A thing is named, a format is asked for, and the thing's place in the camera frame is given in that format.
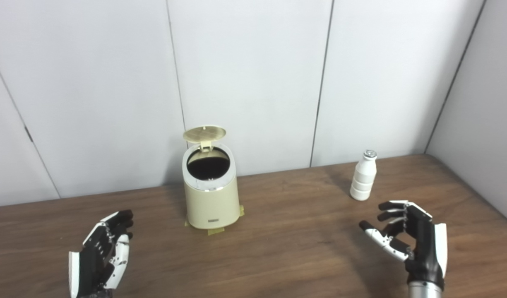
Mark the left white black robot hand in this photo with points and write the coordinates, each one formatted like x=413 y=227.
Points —
x=92 y=265

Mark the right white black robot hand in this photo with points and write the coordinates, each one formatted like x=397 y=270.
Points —
x=423 y=244

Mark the small white plastic bottle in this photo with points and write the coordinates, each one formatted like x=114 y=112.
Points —
x=363 y=178

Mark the cream round bin lid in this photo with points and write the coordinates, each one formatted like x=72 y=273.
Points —
x=203 y=133

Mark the cream-colored bin body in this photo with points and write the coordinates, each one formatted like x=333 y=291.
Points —
x=212 y=205

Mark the black wall panel clip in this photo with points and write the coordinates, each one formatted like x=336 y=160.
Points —
x=28 y=134

